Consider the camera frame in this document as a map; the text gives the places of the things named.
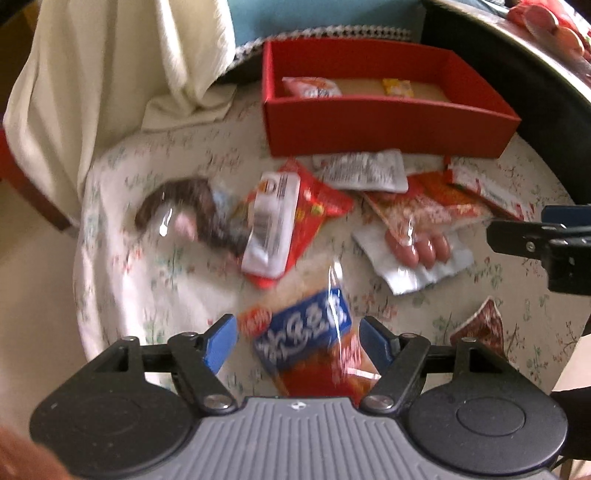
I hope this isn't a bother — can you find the dark brown clear snack packet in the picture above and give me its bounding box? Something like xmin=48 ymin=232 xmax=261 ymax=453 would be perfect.
xmin=134 ymin=175 xmax=250 ymax=258

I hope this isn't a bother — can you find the red cardboard box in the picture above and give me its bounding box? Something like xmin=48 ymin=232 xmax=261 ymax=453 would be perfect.
xmin=262 ymin=38 xmax=521 ymax=159

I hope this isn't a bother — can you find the red orange square packet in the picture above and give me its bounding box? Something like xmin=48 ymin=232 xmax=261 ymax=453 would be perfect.
xmin=416 ymin=171 xmax=491 ymax=221

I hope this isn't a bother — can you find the yellow snack stick packet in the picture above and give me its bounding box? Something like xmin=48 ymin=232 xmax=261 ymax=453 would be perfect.
xmin=382 ymin=78 xmax=415 ymax=98

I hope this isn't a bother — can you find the red white label snack packet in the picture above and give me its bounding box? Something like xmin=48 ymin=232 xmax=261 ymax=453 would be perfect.
xmin=240 ymin=158 xmax=353 ymax=289

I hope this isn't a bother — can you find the teal houndstooth-trimmed cushion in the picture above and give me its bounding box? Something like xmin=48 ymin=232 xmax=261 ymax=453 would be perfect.
xmin=228 ymin=0 xmax=423 ymax=68

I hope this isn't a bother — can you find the brown silver snack packet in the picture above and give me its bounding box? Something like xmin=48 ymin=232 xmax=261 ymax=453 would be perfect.
xmin=449 ymin=297 xmax=506 ymax=358

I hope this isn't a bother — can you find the blue label orange snack packet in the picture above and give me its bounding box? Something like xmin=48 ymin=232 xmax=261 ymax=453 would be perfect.
xmin=238 ymin=256 xmax=379 ymax=404

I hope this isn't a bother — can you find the long red white snack packet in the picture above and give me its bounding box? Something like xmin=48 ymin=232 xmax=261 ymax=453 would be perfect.
xmin=444 ymin=165 xmax=535 ymax=222

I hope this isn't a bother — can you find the silver white snack packet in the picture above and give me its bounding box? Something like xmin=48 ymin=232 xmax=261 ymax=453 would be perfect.
xmin=311 ymin=149 xmax=409 ymax=193

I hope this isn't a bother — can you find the round metal table edge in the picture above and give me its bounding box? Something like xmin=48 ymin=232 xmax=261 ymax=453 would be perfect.
xmin=425 ymin=1 xmax=590 ymax=101

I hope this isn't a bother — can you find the cream white towel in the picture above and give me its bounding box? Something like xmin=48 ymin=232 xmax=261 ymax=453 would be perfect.
xmin=4 ymin=1 xmax=235 ymax=224

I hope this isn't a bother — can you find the white kimchi snack packet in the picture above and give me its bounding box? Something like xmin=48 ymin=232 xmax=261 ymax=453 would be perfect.
xmin=283 ymin=77 xmax=342 ymax=99

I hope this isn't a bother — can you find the sausage pack clear wrapper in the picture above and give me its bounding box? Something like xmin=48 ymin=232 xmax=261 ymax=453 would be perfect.
xmin=353 ymin=187 xmax=486 ymax=296

